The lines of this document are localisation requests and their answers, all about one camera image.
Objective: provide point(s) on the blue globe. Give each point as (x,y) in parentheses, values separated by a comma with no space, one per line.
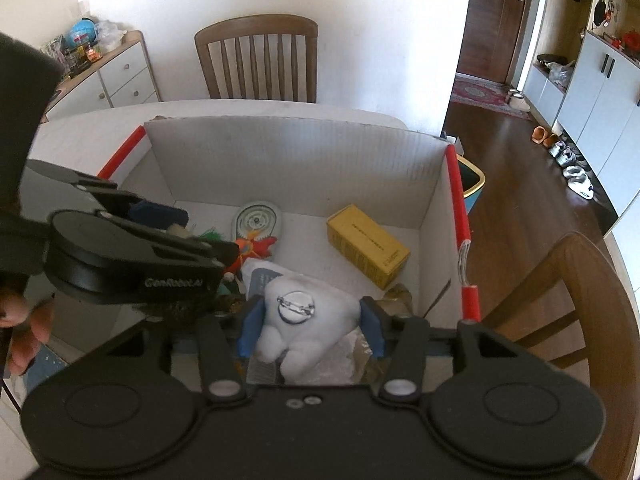
(81,33)

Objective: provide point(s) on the red yellow toy figure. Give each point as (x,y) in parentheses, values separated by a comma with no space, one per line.
(251,249)

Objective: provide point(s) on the yellow small box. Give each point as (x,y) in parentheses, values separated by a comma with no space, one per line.
(376,253)

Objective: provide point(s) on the light blue wall cabinet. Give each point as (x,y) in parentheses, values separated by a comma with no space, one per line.
(584,80)

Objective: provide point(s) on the brown wooden door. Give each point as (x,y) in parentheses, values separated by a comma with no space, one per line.
(490,38)

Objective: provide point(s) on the left hand black glove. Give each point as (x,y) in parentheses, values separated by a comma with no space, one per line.
(32,328)

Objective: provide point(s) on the brown wooden chair right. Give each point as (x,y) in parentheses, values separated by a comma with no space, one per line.
(574,300)

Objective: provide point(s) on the blue waste bin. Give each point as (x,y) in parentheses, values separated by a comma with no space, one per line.
(473,181)

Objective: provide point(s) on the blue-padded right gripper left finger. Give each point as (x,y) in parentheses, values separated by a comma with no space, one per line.
(224,341)

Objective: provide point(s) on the white plush tooth badge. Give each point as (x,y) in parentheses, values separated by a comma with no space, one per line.
(305,318)

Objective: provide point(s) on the brown wooden chair far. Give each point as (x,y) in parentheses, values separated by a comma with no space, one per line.
(260,57)

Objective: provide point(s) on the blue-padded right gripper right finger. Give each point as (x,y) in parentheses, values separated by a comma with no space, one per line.
(401,342)

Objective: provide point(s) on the white drawer sideboard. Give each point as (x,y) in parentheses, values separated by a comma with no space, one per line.
(122,77)

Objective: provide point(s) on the round green white toy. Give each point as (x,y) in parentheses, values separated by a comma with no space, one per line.
(257,220)

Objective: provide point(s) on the silver foil snack packet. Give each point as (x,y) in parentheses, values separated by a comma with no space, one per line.
(343,364)

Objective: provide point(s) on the red patterned door rug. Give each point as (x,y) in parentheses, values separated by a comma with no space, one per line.
(489,95)

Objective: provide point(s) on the red cardboard shoe box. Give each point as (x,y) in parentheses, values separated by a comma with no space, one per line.
(407,182)

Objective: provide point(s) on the brown wooden chair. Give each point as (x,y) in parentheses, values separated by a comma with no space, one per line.
(574,300)
(260,57)

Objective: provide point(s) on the blue patterned table mat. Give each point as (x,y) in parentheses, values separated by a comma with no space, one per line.
(46,364)

